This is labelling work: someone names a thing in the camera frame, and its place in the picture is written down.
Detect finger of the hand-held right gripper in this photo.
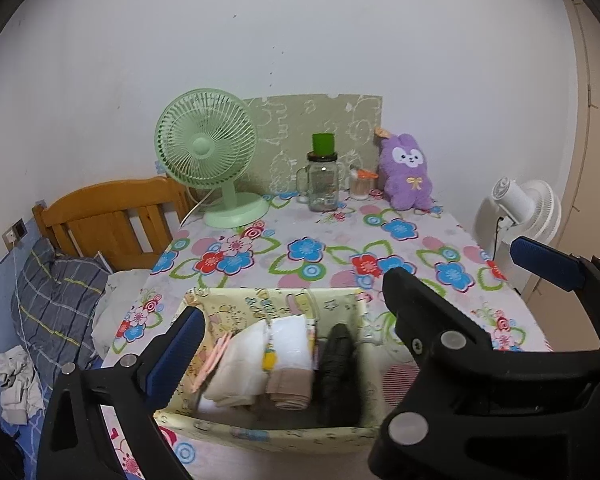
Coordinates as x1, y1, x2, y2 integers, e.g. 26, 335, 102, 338
511, 236, 600, 351
370, 267, 600, 480

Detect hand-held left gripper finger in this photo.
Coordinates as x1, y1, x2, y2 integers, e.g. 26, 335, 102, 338
36, 305, 206, 480

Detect pink fabric piece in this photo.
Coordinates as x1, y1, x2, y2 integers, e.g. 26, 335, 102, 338
189, 332, 236, 396

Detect white cloth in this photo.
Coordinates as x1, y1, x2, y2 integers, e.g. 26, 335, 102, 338
202, 330, 276, 408
0, 344, 45, 425

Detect black fabric bundle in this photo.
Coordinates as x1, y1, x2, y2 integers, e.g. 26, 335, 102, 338
314, 324, 363, 426

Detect yellow fabric storage box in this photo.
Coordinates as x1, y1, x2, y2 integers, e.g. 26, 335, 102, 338
152, 286, 381, 455

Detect beige cloth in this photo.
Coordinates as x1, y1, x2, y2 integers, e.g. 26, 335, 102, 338
266, 369, 314, 409

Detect white standing fan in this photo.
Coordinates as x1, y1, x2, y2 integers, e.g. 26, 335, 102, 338
472, 177, 563, 261

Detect white patterned blanket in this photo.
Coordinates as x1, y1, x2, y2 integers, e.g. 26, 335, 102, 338
91, 269, 153, 358

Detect blue plaid pillow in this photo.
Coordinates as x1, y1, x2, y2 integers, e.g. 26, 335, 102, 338
11, 237, 113, 376

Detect purple plush bunny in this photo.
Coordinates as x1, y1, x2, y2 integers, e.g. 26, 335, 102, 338
374, 127, 435, 211

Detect small jar with orange lid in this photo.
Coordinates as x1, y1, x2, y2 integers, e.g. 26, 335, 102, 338
349, 169, 378, 201

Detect white crumpled cloth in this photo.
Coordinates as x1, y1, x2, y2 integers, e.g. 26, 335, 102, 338
0, 344, 45, 425

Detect glass mug jar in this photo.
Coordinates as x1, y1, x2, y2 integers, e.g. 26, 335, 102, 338
296, 152, 342, 212

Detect wooden bed headboard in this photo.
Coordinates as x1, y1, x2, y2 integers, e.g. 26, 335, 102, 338
32, 176, 193, 271

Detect green desk fan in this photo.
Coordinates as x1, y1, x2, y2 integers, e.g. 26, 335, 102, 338
154, 88, 270, 231

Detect green patterned board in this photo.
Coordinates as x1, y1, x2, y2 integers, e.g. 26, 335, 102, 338
242, 92, 383, 196

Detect black fan cable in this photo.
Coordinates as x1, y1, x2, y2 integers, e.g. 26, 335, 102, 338
491, 216, 505, 262

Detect white charging cable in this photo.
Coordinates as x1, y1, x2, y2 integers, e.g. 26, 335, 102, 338
7, 244, 33, 353

